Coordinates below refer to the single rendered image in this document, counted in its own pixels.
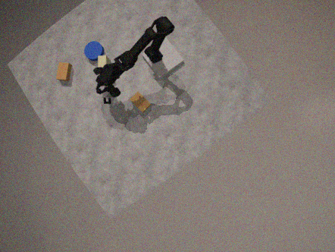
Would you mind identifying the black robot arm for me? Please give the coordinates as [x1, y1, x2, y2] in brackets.
[96, 17, 174, 87]

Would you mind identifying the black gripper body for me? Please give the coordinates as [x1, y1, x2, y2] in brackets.
[94, 67, 121, 97]

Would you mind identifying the blue cylinder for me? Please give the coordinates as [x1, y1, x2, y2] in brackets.
[84, 41, 105, 61]

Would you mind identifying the orange rectangular block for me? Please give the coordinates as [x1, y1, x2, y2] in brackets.
[56, 62, 72, 81]
[130, 92, 151, 112]

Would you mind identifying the pale yellow block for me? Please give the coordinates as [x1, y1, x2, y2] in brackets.
[98, 55, 111, 68]

